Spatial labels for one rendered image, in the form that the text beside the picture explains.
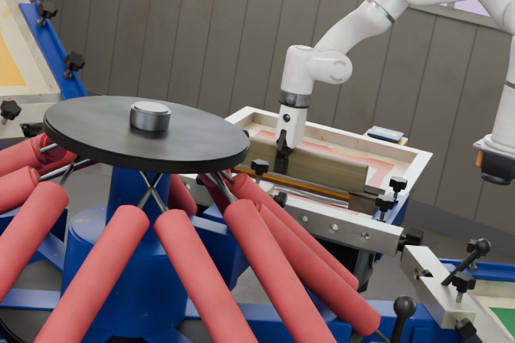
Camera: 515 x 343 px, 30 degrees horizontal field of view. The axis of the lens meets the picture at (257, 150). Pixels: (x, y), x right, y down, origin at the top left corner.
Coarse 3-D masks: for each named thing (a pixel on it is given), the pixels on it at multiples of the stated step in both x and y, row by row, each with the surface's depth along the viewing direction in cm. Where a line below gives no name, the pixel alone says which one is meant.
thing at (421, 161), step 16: (240, 112) 287; (256, 112) 290; (240, 128) 281; (320, 128) 285; (352, 144) 283; (368, 144) 282; (384, 144) 280; (400, 160) 280; (416, 160) 270; (416, 176) 256; (400, 192) 240; (336, 240) 211
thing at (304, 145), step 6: (258, 132) 282; (264, 132) 283; (270, 132) 284; (264, 138) 278; (270, 138) 279; (300, 144) 278; (306, 144) 279; (312, 144) 280; (312, 150) 274; (318, 150) 275; (276, 192) 235
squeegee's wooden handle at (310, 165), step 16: (256, 144) 231; (272, 144) 230; (272, 160) 230; (304, 160) 228; (320, 160) 226; (336, 160) 226; (304, 176) 229; (320, 176) 227; (336, 176) 226; (352, 176) 225
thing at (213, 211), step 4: (208, 208) 194; (212, 208) 194; (216, 208) 194; (204, 212) 191; (208, 212) 192; (212, 212) 192; (216, 212) 192; (204, 216) 191; (208, 216) 191; (212, 216) 190; (216, 216) 190; (220, 216) 191; (212, 220) 191; (216, 220) 190; (220, 220) 190; (224, 220) 190
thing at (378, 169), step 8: (328, 152) 275; (352, 160) 272; (360, 160) 273; (368, 160) 274; (376, 160) 276; (376, 168) 268; (384, 168) 269; (368, 176) 260; (376, 176) 261; (384, 176) 263; (368, 184) 254; (376, 184) 255; (304, 200) 234; (312, 200) 234; (336, 208) 232; (344, 208) 233
